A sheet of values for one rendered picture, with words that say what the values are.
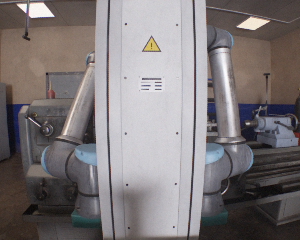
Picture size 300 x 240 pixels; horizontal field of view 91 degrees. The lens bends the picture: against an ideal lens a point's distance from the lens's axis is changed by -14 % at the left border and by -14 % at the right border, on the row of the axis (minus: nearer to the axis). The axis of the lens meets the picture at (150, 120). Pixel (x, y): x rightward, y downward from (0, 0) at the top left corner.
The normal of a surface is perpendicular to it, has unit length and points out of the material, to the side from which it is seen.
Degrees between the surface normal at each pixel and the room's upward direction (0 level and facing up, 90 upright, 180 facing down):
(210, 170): 90
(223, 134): 88
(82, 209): 70
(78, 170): 86
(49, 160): 66
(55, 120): 90
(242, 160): 77
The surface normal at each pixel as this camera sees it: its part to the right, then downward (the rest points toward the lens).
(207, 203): -0.06, -0.25
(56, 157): -0.25, -0.47
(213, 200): 0.22, -0.25
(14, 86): 0.13, 0.09
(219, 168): 0.47, 0.05
